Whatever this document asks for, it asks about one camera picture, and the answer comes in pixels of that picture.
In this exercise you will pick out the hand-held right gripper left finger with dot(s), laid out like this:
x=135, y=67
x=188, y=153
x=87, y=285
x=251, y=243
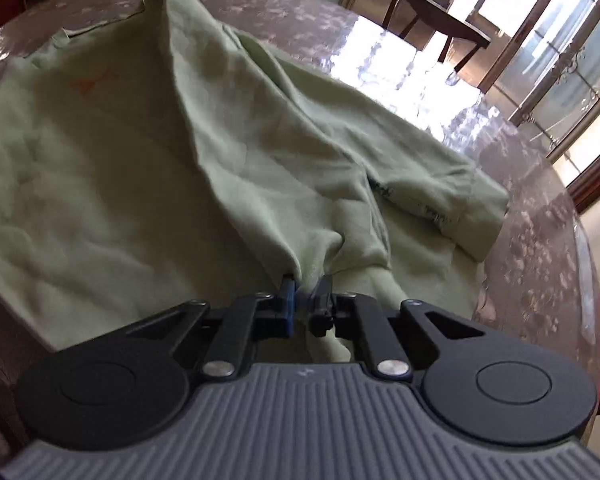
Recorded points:
x=290, y=305

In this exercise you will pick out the dark wooden chair by door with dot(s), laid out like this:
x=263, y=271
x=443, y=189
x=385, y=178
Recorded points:
x=445, y=15

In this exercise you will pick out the light green sweatshirt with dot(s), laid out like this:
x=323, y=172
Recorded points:
x=130, y=160

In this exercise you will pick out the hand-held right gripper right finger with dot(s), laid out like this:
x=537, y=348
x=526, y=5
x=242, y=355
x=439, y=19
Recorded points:
x=322, y=305

